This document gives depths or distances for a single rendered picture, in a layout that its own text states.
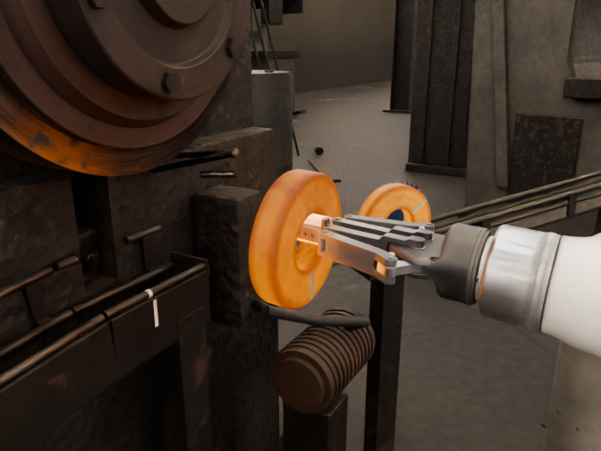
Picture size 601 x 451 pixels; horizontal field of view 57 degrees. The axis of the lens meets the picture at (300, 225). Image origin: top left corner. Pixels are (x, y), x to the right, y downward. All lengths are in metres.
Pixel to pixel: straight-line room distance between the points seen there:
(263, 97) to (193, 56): 2.73
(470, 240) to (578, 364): 0.73
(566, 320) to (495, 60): 2.83
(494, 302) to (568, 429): 0.81
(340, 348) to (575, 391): 0.49
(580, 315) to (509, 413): 1.34
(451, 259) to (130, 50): 0.37
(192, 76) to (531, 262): 0.42
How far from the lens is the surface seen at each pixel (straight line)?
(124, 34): 0.60
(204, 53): 0.70
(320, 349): 1.00
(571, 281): 0.50
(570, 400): 1.27
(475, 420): 1.78
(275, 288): 0.57
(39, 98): 0.62
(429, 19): 4.82
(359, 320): 1.03
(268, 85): 3.42
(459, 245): 0.53
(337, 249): 0.55
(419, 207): 1.10
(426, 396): 1.84
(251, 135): 1.10
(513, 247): 0.52
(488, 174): 3.37
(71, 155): 0.67
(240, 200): 0.91
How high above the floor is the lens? 1.03
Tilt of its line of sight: 18 degrees down
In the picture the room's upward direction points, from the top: straight up
